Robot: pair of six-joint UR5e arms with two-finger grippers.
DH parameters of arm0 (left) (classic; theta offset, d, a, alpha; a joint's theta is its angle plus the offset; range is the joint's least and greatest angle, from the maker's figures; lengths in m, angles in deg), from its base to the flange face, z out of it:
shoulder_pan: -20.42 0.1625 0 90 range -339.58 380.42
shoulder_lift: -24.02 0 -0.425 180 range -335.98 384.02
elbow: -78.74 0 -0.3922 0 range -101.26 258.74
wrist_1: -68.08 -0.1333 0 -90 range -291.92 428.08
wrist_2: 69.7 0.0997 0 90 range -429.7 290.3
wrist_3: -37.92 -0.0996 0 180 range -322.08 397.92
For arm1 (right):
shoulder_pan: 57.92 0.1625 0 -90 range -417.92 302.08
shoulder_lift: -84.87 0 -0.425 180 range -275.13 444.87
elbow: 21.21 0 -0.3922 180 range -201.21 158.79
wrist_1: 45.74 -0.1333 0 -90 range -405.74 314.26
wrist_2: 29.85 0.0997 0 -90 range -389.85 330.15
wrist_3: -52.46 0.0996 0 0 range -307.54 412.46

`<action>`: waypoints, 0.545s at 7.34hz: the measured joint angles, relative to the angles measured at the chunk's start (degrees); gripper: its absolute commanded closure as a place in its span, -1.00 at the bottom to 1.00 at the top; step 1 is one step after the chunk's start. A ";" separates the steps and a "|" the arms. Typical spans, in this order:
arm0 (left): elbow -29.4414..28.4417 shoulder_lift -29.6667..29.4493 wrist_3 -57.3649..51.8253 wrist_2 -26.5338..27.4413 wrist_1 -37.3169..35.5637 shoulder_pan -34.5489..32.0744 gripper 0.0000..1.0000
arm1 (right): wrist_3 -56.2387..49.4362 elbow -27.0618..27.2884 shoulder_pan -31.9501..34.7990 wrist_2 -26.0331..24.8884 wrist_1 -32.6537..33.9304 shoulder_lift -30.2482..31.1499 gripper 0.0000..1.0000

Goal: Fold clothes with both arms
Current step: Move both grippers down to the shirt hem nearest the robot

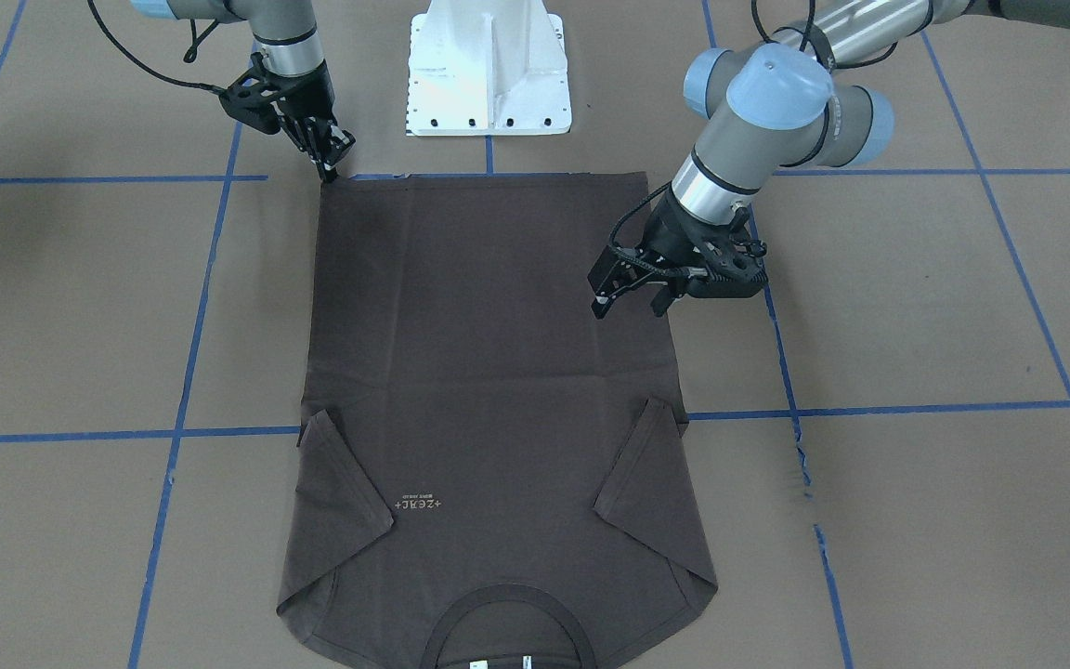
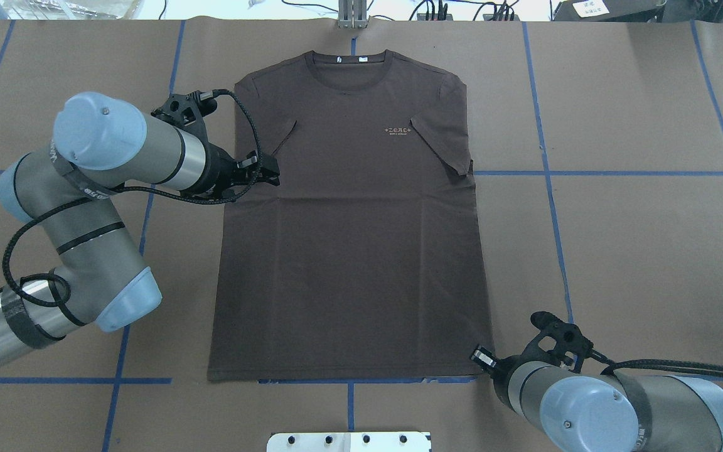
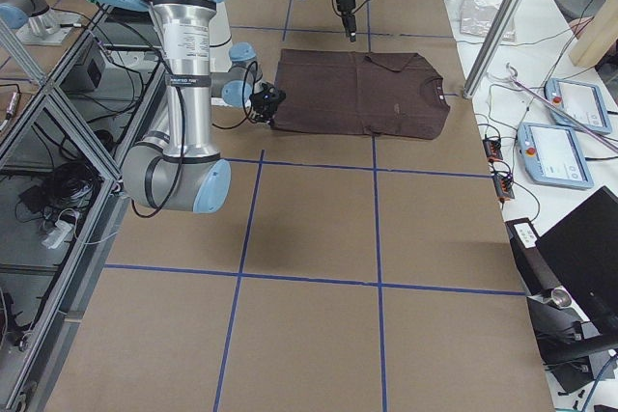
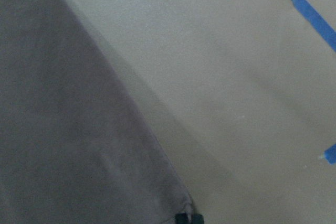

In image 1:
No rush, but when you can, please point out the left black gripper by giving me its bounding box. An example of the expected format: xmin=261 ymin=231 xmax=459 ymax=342
xmin=589 ymin=191 xmax=749 ymax=321

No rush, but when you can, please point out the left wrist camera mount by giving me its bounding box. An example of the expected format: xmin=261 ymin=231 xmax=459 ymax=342
xmin=686 ymin=237 xmax=768 ymax=299

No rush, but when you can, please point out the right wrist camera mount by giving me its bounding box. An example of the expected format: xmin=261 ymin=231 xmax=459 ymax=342
xmin=219 ymin=51 xmax=290 ymax=136

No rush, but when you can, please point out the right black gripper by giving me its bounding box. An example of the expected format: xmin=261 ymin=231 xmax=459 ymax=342
xmin=277 ymin=72 xmax=356 ymax=183

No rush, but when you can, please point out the dark brown t-shirt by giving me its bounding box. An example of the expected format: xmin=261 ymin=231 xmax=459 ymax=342
xmin=277 ymin=173 xmax=718 ymax=668

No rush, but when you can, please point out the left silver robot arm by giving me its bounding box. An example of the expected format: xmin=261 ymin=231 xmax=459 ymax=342
xmin=589 ymin=1 xmax=1070 ymax=319

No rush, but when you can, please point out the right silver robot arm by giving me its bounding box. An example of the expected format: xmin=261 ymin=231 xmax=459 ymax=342
xmin=131 ymin=1 xmax=356 ymax=183

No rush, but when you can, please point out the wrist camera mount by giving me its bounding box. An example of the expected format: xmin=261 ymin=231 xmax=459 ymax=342
xmin=219 ymin=51 xmax=290 ymax=136
xmin=686 ymin=237 xmax=768 ymax=299

